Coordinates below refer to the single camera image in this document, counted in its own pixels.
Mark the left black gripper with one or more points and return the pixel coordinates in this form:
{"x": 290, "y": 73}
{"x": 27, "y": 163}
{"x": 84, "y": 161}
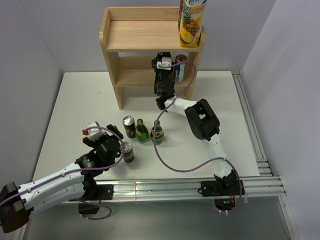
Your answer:
{"x": 93, "y": 143}

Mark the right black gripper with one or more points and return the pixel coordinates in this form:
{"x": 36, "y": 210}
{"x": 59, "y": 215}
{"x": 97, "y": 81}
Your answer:
{"x": 154, "y": 62}

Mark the black can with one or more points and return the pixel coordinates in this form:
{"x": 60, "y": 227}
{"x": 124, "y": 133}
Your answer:
{"x": 128, "y": 152}
{"x": 129, "y": 126}

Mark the green glass bottle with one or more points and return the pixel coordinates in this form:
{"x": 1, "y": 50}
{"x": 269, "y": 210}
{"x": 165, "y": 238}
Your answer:
{"x": 157, "y": 133}
{"x": 141, "y": 131}

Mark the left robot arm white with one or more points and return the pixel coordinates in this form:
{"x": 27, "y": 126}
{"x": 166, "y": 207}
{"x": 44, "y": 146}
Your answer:
{"x": 75, "y": 182}

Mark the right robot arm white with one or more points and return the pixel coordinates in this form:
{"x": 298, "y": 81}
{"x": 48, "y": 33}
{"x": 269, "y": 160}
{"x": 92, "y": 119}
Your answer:
{"x": 203, "y": 121}

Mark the wooden two-tier shelf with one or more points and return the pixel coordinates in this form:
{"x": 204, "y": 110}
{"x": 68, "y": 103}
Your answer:
{"x": 142, "y": 29}

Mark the pineapple juice carton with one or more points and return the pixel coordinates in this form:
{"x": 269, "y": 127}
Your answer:
{"x": 190, "y": 21}

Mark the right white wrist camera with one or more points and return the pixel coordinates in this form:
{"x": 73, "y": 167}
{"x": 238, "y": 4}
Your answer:
{"x": 165, "y": 63}

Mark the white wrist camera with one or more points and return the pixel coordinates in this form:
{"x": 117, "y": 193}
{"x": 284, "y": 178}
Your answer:
{"x": 165, "y": 63}
{"x": 92, "y": 132}

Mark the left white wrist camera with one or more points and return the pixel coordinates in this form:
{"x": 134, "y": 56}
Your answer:
{"x": 92, "y": 132}

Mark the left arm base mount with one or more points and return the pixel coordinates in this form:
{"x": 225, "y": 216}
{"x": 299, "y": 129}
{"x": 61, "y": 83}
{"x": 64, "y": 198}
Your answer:
{"x": 103, "y": 192}

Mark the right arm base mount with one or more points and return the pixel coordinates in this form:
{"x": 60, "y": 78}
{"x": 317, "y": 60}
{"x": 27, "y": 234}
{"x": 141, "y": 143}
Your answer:
{"x": 227, "y": 188}

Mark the front aluminium rail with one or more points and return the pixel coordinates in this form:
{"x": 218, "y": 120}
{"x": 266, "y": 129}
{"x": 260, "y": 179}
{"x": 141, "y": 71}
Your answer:
{"x": 186, "y": 189}

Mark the aluminium rail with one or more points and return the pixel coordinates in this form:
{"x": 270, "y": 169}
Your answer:
{"x": 186, "y": 189}
{"x": 260, "y": 156}

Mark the right side aluminium rail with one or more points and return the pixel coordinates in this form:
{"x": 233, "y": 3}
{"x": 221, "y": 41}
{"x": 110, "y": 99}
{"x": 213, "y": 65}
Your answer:
{"x": 260, "y": 156}

